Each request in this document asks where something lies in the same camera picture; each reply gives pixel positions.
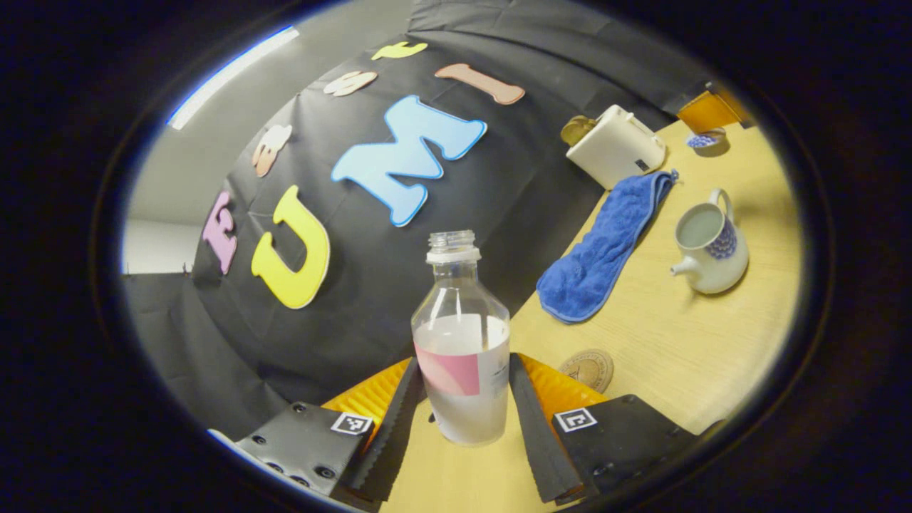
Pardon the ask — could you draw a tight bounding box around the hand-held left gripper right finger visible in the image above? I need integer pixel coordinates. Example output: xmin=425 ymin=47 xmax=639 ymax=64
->
xmin=508 ymin=353 xmax=724 ymax=507

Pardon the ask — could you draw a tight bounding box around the blue towel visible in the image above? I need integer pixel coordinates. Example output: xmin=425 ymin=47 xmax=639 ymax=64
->
xmin=536 ymin=169 xmax=679 ymax=323

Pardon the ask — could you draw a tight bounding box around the white blue-patterned teacup lid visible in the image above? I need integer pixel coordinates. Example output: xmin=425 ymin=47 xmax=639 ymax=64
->
xmin=686 ymin=127 xmax=727 ymax=157

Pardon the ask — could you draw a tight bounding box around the round brown coaster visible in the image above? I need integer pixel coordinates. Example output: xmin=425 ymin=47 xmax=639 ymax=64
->
xmin=559 ymin=348 xmax=614 ymax=394

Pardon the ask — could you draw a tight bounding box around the brown toast slice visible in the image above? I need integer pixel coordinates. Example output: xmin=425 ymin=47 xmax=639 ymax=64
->
xmin=560 ymin=115 xmax=598 ymax=147

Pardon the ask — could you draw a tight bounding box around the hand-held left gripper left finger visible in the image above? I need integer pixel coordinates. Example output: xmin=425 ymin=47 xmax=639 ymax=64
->
xmin=234 ymin=356 xmax=427 ymax=510

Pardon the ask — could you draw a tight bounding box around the white blue-patterned teacup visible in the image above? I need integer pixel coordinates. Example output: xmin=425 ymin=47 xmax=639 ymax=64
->
xmin=670 ymin=188 xmax=750 ymax=295

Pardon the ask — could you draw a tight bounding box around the clear plastic water bottle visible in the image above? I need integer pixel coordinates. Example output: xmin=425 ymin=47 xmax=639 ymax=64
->
xmin=411 ymin=229 xmax=512 ymax=447

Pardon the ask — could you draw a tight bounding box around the white toaster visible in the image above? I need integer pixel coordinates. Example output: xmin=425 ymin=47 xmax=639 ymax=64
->
xmin=566 ymin=105 xmax=667 ymax=190

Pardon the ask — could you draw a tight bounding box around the black backdrop cloth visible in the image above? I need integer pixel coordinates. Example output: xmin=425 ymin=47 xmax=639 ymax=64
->
xmin=121 ymin=0 xmax=713 ymax=442

